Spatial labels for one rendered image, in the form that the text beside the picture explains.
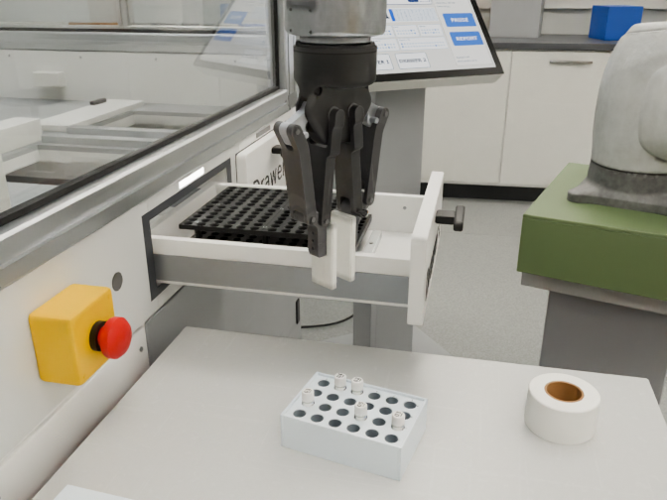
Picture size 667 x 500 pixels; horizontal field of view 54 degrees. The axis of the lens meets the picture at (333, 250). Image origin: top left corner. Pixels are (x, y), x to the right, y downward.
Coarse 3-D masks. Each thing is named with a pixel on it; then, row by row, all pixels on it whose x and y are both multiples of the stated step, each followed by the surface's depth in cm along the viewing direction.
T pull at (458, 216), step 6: (438, 210) 85; (444, 210) 85; (450, 210) 85; (456, 210) 85; (462, 210) 85; (438, 216) 83; (444, 216) 83; (450, 216) 83; (456, 216) 83; (462, 216) 83; (438, 222) 84; (444, 222) 83; (450, 222) 83; (456, 222) 81; (462, 222) 81; (456, 228) 81; (462, 228) 81
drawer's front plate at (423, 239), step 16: (432, 176) 94; (432, 192) 87; (432, 208) 81; (416, 224) 75; (432, 224) 78; (416, 240) 71; (432, 240) 81; (416, 256) 72; (416, 272) 73; (432, 272) 87; (416, 288) 73; (416, 304) 74; (416, 320) 75
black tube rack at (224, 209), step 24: (240, 192) 96; (264, 192) 97; (192, 216) 86; (216, 216) 86; (240, 216) 87; (264, 216) 87; (288, 216) 86; (240, 240) 86; (264, 240) 83; (288, 240) 86; (360, 240) 88
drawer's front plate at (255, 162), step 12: (252, 144) 113; (264, 144) 115; (276, 144) 121; (240, 156) 106; (252, 156) 109; (264, 156) 115; (276, 156) 122; (240, 168) 107; (252, 168) 110; (264, 168) 116; (240, 180) 108; (252, 180) 110; (264, 180) 116; (276, 180) 123
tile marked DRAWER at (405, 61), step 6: (396, 54) 167; (402, 54) 168; (408, 54) 169; (414, 54) 169; (420, 54) 170; (426, 54) 171; (396, 60) 167; (402, 60) 167; (408, 60) 168; (414, 60) 169; (420, 60) 169; (426, 60) 170; (402, 66) 166; (408, 66) 167; (414, 66) 168; (420, 66) 168; (426, 66) 169
